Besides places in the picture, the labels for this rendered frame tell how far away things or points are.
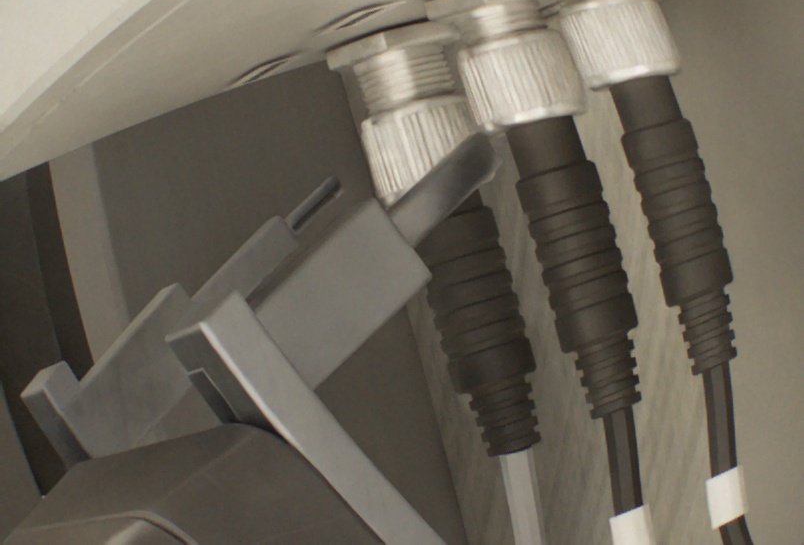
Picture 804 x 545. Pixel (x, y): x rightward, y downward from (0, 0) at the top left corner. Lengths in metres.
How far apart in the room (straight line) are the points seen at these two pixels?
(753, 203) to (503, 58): 0.05
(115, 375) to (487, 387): 0.05
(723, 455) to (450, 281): 0.08
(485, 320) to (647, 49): 0.08
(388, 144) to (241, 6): 0.10
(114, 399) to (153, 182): 0.10
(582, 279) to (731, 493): 0.05
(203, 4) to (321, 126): 0.22
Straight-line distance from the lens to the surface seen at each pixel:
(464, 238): 0.67
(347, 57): 0.68
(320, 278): 0.63
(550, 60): 0.64
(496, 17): 0.64
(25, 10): 0.57
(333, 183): 0.70
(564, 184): 0.64
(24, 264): 1.64
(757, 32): 0.64
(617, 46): 0.61
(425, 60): 0.68
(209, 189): 0.77
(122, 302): 0.77
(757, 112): 0.65
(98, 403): 0.67
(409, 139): 0.67
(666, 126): 0.61
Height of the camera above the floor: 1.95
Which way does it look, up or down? 40 degrees down
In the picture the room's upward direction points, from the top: 5 degrees clockwise
